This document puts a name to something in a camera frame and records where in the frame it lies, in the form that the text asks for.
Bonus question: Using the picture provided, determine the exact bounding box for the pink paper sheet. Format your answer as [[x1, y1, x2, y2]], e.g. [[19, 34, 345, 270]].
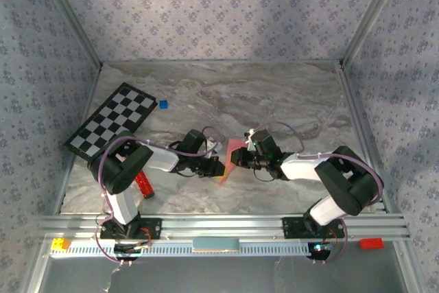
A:
[[218, 139, 248, 187]]

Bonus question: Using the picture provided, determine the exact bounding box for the red glitter cylinder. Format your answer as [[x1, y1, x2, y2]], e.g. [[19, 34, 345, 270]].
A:
[[134, 169, 156, 200]]

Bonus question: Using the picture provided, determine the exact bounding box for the grey blue flat block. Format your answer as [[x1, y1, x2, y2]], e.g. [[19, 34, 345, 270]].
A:
[[191, 237, 240, 253]]

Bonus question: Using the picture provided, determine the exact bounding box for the black white checkerboard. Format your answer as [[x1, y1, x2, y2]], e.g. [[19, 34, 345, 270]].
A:
[[64, 82, 158, 163]]

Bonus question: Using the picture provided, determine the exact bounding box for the black controller board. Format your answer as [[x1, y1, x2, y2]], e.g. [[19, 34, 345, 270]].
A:
[[112, 243, 152, 262], [307, 241, 334, 262]]

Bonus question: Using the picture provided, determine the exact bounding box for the red toy brick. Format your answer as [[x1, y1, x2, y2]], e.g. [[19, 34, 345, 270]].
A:
[[359, 237, 384, 250]]

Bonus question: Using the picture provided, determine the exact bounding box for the yellow toy brick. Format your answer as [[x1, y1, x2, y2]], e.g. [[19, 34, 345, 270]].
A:
[[51, 237, 72, 252]]

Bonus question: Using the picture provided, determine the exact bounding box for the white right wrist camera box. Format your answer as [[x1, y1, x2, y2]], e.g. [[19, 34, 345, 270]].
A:
[[244, 129, 257, 152]]

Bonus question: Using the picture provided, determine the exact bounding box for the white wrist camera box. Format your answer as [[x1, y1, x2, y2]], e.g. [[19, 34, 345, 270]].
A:
[[244, 129, 257, 152], [204, 137, 223, 154]]

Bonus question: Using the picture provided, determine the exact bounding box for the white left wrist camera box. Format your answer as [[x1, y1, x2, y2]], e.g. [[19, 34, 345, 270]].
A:
[[204, 137, 223, 154]]

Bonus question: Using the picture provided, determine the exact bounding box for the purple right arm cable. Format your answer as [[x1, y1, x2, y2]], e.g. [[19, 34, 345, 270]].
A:
[[252, 121, 384, 266]]

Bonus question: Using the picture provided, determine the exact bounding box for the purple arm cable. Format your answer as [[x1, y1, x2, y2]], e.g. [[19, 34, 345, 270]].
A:
[[252, 121, 384, 266], [94, 125, 223, 266]]

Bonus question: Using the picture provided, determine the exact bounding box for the aluminium mounting rail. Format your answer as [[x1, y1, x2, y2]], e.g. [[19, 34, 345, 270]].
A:
[[38, 213, 412, 242]]

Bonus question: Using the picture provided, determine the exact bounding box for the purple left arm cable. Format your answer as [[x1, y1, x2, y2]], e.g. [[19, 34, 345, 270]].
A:
[[94, 125, 223, 266]]

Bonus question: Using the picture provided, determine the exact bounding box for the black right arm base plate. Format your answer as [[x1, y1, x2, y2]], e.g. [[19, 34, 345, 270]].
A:
[[281, 216, 346, 239]]

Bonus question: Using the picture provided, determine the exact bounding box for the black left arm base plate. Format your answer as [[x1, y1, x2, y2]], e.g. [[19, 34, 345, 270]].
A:
[[99, 217, 163, 241]]

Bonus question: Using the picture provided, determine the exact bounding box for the slotted grey cable duct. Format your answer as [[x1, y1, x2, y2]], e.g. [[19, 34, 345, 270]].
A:
[[49, 239, 316, 258]]

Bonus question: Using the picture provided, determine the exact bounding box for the aluminium rear frame rail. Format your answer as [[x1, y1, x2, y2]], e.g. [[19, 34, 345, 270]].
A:
[[101, 59, 342, 67]]

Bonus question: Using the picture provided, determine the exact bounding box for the aluminium side frame rail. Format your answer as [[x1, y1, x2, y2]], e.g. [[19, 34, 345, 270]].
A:
[[337, 62, 412, 217]]

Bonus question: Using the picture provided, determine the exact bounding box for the aluminium corner post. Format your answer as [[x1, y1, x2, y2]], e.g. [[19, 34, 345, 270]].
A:
[[36, 0, 104, 69], [339, 0, 409, 67]]

